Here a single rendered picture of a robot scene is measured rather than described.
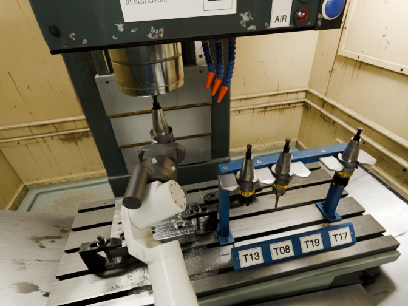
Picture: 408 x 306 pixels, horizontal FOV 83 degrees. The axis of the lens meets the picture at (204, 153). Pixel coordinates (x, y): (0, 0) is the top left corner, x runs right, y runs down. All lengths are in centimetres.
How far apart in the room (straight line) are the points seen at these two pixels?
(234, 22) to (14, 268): 129
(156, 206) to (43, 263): 99
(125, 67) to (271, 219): 77
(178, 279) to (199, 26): 40
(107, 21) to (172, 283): 40
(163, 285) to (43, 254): 102
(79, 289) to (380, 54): 151
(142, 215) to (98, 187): 135
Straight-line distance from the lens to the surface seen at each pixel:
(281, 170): 70
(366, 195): 139
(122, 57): 52
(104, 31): 37
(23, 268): 138
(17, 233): 150
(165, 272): 44
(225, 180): 68
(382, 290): 120
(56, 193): 192
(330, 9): 45
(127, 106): 108
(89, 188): 183
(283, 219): 102
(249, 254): 85
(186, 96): 107
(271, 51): 159
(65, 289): 98
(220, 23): 38
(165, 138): 63
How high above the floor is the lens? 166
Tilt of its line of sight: 35 degrees down
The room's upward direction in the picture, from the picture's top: 4 degrees counter-clockwise
